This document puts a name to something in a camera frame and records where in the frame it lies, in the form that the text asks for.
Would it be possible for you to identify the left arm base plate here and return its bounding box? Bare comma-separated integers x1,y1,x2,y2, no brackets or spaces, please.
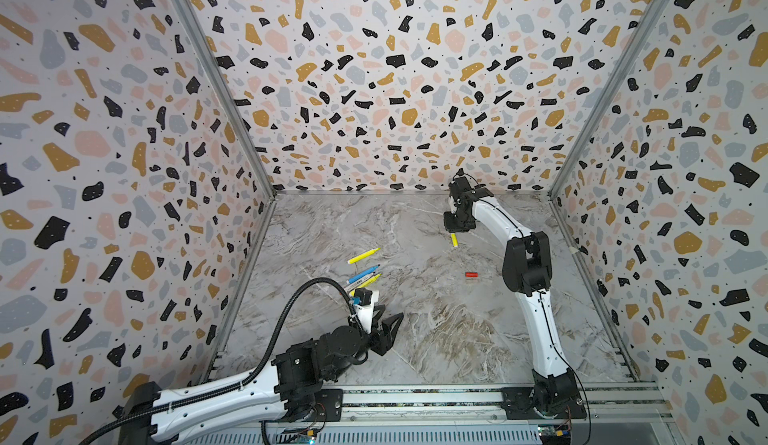
283,388,344,423

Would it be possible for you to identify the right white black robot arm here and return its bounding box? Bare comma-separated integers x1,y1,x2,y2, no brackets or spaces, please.
443,171,580,418

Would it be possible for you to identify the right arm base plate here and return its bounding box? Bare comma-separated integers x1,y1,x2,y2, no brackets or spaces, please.
501,387,588,420

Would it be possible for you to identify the black corrugated cable conduit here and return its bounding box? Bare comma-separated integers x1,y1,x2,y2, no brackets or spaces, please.
77,277,361,445

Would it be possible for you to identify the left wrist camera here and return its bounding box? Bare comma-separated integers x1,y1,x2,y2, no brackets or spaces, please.
352,288,379,334

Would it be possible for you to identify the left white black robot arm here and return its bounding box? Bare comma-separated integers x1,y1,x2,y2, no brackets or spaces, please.
118,305,404,444

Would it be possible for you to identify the blue pen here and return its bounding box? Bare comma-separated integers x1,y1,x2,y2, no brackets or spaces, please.
347,264,380,285

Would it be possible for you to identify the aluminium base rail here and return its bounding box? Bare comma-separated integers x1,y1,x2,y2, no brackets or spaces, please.
187,383,684,444

